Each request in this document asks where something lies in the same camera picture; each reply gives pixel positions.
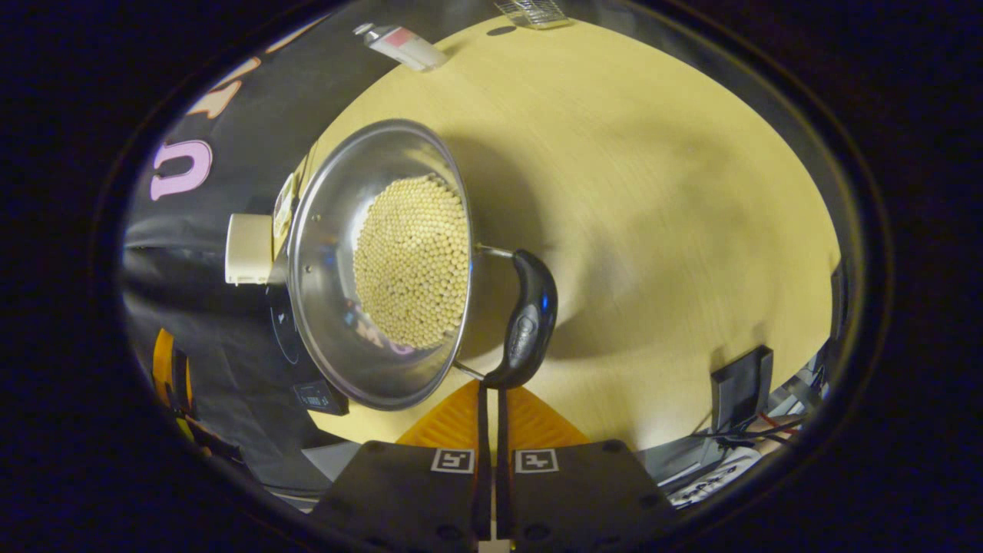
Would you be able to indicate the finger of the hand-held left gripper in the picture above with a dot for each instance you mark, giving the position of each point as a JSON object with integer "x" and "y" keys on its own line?
{"x": 165, "y": 369}

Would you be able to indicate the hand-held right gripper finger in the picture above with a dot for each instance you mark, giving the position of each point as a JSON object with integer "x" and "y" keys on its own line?
{"x": 484, "y": 461}
{"x": 503, "y": 461}

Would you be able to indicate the black induction cooktop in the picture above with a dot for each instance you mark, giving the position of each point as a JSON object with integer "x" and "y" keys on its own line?
{"x": 319, "y": 395}

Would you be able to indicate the heap of yellow soybeans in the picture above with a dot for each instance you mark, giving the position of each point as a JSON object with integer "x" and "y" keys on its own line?
{"x": 415, "y": 261}

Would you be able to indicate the white toaster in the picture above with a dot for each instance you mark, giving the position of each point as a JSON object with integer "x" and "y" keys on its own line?
{"x": 249, "y": 250}

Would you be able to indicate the white power strip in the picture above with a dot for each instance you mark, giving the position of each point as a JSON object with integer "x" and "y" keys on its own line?
{"x": 714, "y": 478}

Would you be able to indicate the black stand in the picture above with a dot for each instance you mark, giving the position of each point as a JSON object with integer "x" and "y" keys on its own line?
{"x": 741, "y": 384}

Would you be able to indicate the clear bottle with pink label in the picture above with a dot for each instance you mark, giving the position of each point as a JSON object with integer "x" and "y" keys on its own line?
{"x": 407, "y": 48}

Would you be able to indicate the small dark round disc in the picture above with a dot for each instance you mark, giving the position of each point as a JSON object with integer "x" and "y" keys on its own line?
{"x": 501, "y": 31}

